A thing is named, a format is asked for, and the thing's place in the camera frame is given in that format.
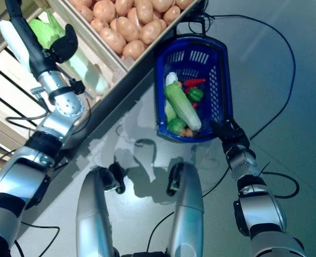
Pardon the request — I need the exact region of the small orange vegetable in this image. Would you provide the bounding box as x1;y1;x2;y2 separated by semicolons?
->
180;127;195;138

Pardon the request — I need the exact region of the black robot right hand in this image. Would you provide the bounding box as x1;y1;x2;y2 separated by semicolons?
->
209;119;251;150

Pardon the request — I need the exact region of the wooden tiered display stand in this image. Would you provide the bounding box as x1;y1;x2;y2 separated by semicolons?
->
0;0;204;172

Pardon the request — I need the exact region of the brown potato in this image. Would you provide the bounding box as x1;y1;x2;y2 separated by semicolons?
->
114;0;136;17
77;5;94;24
152;0;172;13
93;0;116;24
99;27;127;56
122;39;147;60
135;0;155;25
163;5;181;25
90;18;105;34
140;20;163;46
115;16;140;42

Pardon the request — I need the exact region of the green bell pepper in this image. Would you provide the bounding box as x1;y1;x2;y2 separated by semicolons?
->
187;88;204;103

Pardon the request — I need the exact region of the silver robot left leg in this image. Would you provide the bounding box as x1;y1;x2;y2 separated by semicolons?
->
75;166;126;257

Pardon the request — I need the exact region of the long black floor cable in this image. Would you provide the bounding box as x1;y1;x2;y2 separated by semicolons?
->
200;13;297;141

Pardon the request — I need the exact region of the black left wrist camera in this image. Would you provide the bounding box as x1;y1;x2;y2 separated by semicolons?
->
68;78;85;95

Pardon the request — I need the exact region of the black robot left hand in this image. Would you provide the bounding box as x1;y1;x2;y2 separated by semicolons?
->
4;0;79;78

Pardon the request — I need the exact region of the blue plastic shopping basket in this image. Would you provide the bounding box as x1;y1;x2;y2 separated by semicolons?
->
153;16;234;143

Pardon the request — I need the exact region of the red chili pepper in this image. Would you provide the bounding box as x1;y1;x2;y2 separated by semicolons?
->
183;78;207;87

